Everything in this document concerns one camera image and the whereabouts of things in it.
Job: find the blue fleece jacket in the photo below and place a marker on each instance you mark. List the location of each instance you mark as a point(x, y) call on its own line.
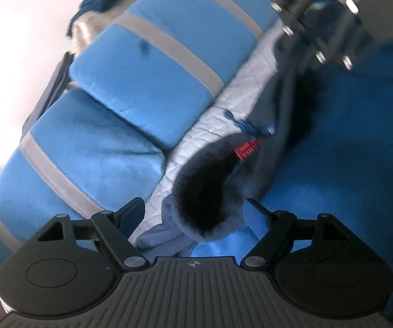
point(336, 143)

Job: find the grey quilted bed cover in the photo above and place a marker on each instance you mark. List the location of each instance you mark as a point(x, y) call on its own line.
point(217, 109)

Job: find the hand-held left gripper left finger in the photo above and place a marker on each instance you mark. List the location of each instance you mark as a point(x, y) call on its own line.
point(133, 217)

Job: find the teal cloth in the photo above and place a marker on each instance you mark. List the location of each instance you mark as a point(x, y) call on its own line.
point(95, 1)

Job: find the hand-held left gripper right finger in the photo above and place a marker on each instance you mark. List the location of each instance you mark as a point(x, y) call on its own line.
point(254, 217)

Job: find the blue cushion with grey stripes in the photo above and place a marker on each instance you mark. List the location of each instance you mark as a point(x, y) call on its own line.
point(121, 85)
point(80, 143)

